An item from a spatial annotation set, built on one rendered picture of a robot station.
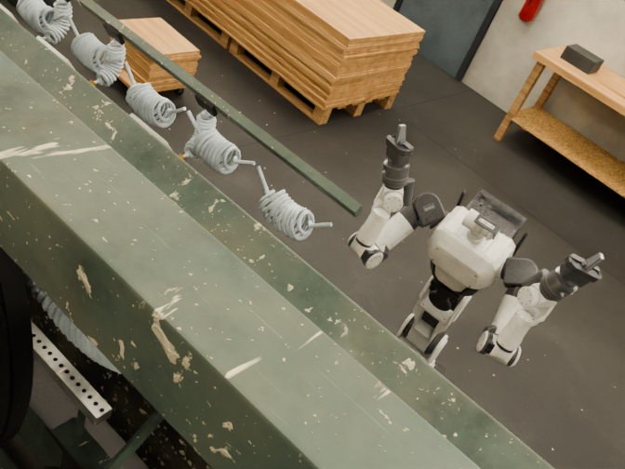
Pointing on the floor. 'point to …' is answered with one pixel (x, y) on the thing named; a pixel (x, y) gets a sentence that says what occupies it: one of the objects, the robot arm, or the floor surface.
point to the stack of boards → (316, 47)
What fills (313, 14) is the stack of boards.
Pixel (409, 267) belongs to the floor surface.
